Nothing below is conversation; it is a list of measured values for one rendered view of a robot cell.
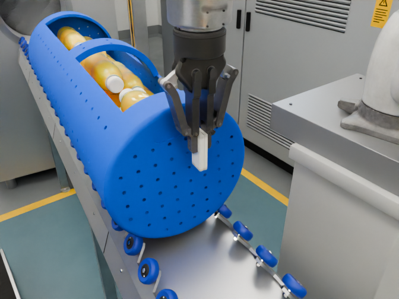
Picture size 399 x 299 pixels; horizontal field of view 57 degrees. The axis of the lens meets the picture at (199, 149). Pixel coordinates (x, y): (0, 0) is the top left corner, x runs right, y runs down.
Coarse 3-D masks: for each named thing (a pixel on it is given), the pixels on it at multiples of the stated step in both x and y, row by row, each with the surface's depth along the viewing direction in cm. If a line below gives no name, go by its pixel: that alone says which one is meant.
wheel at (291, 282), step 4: (284, 276) 62; (288, 276) 61; (292, 276) 63; (284, 280) 61; (288, 280) 61; (292, 280) 60; (296, 280) 62; (284, 284) 61; (288, 284) 60; (292, 284) 60; (296, 284) 60; (300, 284) 62; (288, 288) 60; (292, 288) 60; (296, 288) 60; (300, 288) 60; (304, 288) 61; (292, 292) 60; (296, 292) 60; (300, 292) 60; (304, 292) 60; (296, 296) 60; (300, 296) 60; (304, 296) 60
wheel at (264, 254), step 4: (256, 248) 68; (260, 248) 66; (264, 248) 66; (256, 252) 67; (260, 252) 66; (264, 252) 66; (268, 252) 66; (260, 256) 66; (264, 256) 65; (268, 256) 65; (272, 256) 65; (264, 260) 65; (268, 260) 65; (272, 260) 65; (276, 260) 66; (268, 264) 65; (272, 264) 65; (276, 264) 66
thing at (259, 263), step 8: (216, 216) 78; (232, 232) 73; (240, 240) 72; (248, 248) 73; (256, 256) 67; (256, 264) 67; (264, 264) 67; (272, 272) 67; (280, 280) 66; (288, 296) 61
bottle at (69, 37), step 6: (60, 30) 123; (66, 30) 120; (72, 30) 119; (60, 36) 120; (66, 36) 116; (72, 36) 114; (78, 36) 114; (66, 42) 114; (72, 42) 113; (78, 42) 112; (66, 48) 115
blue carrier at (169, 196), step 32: (96, 32) 131; (32, 64) 119; (64, 64) 89; (128, 64) 120; (64, 96) 82; (96, 96) 70; (160, 96) 62; (64, 128) 88; (96, 128) 65; (128, 128) 58; (160, 128) 59; (224, 128) 66; (96, 160) 62; (128, 160) 59; (160, 160) 62; (224, 160) 70; (128, 192) 62; (160, 192) 66; (192, 192) 70; (224, 192) 74; (128, 224) 65; (160, 224) 69; (192, 224) 74
